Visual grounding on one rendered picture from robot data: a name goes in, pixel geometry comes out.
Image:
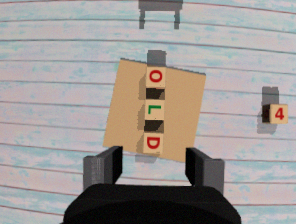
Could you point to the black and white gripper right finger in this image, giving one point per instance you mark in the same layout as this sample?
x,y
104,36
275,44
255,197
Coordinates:
x,y
202,170

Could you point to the tan flat mat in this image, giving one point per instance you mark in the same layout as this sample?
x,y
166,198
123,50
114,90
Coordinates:
x,y
126,124

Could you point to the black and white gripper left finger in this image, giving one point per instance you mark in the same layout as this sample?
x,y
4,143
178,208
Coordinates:
x,y
105,167

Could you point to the tan block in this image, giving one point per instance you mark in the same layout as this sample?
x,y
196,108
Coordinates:
x,y
153,142
275,114
154,109
155,77

